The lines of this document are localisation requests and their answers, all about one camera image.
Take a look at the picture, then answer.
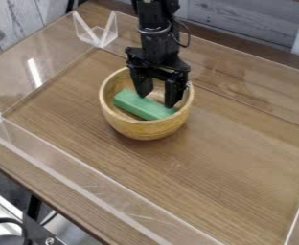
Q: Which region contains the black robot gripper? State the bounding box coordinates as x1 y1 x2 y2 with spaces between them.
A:
126 26 191 108

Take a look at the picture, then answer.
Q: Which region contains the green rectangular block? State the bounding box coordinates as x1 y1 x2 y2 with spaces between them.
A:
114 89 176 121

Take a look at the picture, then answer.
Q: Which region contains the brown wooden bowl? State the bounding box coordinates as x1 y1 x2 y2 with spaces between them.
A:
99 67 195 141

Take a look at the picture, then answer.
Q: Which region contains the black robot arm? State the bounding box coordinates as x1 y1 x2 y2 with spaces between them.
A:
126 0 191 108

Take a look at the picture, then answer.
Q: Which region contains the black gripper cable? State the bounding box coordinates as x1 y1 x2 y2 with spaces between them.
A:
168 18 192 49

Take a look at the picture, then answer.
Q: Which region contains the black metal table bracket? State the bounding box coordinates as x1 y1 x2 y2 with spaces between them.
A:
23 195 67 245

